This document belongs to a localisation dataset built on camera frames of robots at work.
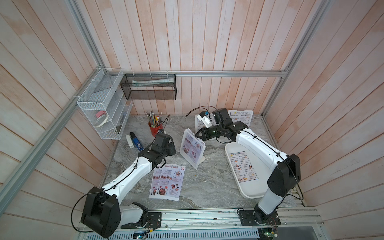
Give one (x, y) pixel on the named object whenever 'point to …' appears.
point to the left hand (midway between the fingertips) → (170, 148)
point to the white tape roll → (101, 120)
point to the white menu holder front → (229, 110)
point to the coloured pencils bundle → (155, 121)
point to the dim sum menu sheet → (245, 117)
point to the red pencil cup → (155, 130)
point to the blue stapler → (136, 141)
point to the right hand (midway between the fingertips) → (194, 135)
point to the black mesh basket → (149, 86)
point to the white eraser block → (129, 141)
